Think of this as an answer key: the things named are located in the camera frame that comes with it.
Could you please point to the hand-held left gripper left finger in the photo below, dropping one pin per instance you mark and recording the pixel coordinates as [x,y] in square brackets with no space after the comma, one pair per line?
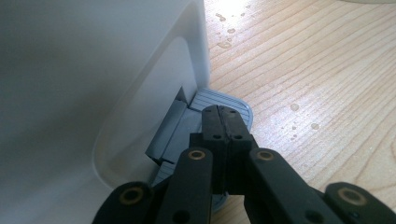
[214,130]

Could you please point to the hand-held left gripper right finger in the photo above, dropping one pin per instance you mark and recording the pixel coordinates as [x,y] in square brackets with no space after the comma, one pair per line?
[238,140]

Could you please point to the grey-blue plastic lid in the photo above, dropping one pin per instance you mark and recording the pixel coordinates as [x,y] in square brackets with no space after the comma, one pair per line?
[224,99]

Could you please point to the white water dispenser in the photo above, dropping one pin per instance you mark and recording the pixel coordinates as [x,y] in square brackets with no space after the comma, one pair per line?
[62,93]

